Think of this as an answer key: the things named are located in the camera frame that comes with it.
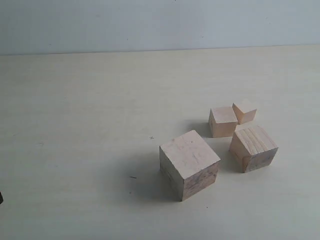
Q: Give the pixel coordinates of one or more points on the smallest wooden cube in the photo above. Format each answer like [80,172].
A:
[244,111]

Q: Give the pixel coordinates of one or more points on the second largest wooden cube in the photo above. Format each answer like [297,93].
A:
[252,148]

